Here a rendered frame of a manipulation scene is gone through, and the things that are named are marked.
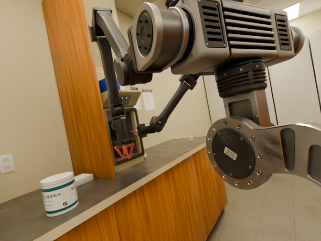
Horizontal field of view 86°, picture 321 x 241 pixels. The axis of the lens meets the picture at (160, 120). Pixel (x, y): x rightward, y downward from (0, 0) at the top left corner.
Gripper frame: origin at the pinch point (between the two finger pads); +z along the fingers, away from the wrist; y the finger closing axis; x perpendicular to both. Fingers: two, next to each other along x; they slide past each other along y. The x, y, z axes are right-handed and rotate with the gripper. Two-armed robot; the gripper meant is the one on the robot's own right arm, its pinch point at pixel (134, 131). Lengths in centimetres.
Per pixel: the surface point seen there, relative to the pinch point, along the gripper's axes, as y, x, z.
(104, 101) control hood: 25.0, 20.5, 2.1
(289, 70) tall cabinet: 48, -290, -106
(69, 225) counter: -28, 66, -23
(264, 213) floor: -120, -119, -59
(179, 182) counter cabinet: -46, -18, -20
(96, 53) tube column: 60, 16, 7
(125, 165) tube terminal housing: -23.7, 9.1, 6.8
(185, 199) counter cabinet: -62, -22, -20
